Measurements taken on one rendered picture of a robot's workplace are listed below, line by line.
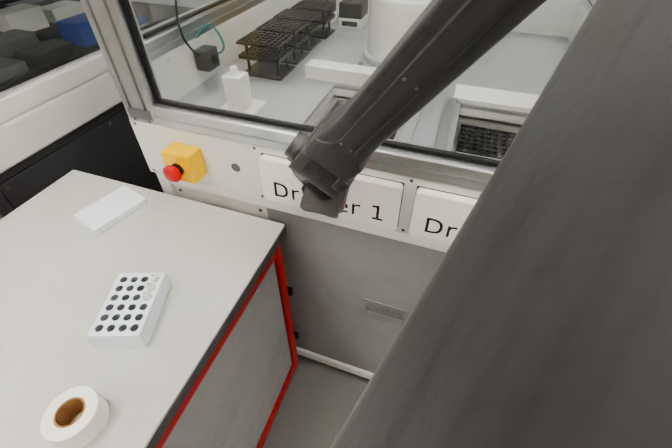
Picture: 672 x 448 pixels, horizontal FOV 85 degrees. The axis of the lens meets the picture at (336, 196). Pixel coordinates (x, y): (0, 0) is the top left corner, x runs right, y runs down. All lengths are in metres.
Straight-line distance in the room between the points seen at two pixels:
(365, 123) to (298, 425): 1.20
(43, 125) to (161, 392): 0.80
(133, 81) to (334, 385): 1.13
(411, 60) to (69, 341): 0.71
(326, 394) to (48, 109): 1.20
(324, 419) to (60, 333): 0.88
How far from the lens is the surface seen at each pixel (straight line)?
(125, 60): 0.86
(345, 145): 0.37
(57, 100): 1.26
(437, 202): 0.67
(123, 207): 0.97
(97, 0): 0.84
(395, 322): 1.05
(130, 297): 0.75
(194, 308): 0.74
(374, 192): 0.69
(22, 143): 1.22
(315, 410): 1.43
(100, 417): 0.68
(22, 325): 0.87
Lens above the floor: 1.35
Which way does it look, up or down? 41 degrees down
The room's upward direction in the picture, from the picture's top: straight up
